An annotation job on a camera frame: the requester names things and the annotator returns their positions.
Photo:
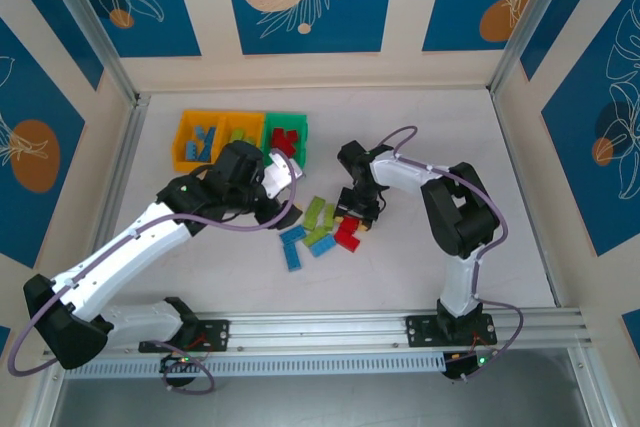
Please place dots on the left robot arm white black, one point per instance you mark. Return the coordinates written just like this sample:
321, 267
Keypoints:
130, 257

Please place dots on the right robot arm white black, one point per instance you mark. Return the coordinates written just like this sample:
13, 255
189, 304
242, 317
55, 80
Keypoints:
400, 179

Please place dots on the green plastic bin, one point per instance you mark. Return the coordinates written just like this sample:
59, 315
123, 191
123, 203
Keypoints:
285, 119

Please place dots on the black controller board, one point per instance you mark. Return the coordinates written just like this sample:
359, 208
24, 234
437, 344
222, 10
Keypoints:
465, 364
180, 362

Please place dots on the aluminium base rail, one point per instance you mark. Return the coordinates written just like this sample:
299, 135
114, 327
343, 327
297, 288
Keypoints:
320, 332

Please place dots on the aluminium frame post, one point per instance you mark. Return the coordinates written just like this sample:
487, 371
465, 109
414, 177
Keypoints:
85, 17
535, 12

